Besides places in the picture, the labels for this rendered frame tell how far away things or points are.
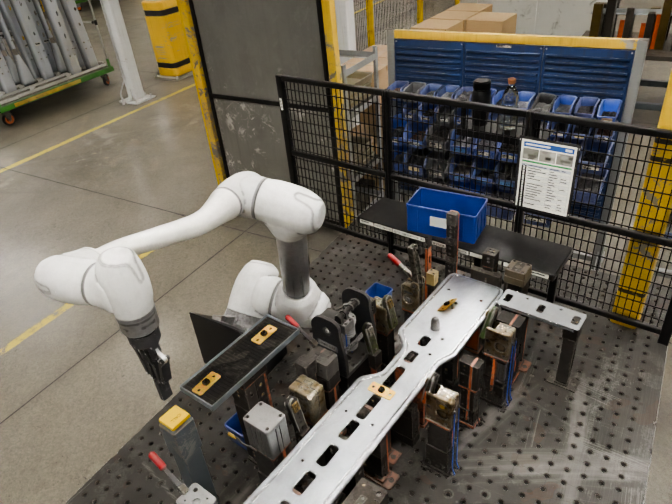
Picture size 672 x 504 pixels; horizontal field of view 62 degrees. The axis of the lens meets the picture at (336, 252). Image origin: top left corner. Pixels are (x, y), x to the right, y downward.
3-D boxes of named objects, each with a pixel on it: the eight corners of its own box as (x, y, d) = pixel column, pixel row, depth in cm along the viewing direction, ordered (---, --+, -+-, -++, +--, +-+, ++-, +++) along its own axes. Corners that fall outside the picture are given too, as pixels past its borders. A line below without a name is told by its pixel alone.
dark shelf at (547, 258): (553, 282, 208) (554, 275, 206) (356, 222, 256) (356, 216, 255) (572, 253, 222) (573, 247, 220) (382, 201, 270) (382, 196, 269)
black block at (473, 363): (477, 435, 191) (482, 375, 174) (449, 421, 196) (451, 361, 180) (487, 419, 196) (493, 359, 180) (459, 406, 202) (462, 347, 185)
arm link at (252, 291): (234, 308, 232) (250, 257, 234) (274, 321, 229) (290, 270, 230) (220, 306, 216) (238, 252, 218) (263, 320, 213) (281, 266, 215)
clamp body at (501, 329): (504, 415, 197) (513, 342, 178) (473, 400, 203) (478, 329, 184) (514, 398, 203) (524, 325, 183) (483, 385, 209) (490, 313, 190)
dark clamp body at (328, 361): (338, 453, 190) (328, 373, 168) (308, 435, 197) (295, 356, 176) (356, 431, 196) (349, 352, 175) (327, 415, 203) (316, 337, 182)
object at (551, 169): (568, 219, 216) (581, 145, 199) (512, 206, 228) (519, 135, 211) (570, 217, 217) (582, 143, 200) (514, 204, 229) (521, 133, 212)
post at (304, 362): (319, 451, 190) (305, 367, 168) (307, 444, 193) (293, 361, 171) (328, 441, 194) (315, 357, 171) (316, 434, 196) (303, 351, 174)
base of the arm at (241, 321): (203, 316, 214) (208, 303, 215) (235, 322, 234) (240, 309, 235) (241, 331, 206) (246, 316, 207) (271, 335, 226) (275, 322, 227)
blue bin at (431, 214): (474, 244, 228) (476, 217, 221) (405, 230, 242) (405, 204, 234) (486, 225, 239) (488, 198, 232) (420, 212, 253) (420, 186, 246)
